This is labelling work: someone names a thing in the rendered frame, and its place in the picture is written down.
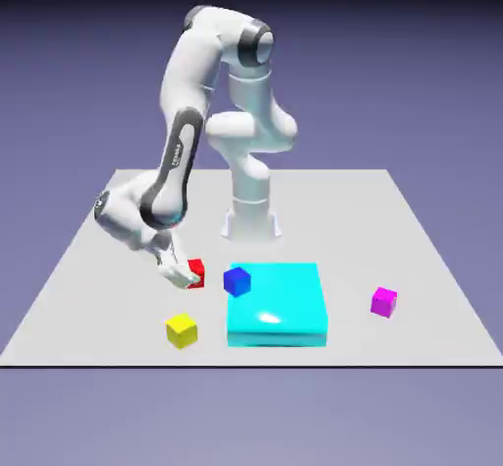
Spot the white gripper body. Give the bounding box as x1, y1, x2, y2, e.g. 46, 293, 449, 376
156, 252, 201, 290

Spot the small red cube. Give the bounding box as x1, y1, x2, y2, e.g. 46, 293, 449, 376
187, 258, 206, 290

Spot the small yellow cube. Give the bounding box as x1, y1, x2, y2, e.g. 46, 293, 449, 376
164, 313, 198, 351

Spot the small blue cube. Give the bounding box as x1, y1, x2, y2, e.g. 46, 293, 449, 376
222, 265, 252, 299

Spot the small magenta cube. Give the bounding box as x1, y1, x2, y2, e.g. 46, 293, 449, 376
369, 285, 399, 320

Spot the large cyan box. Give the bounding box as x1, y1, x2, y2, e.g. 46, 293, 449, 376
226, 262, 329, 348

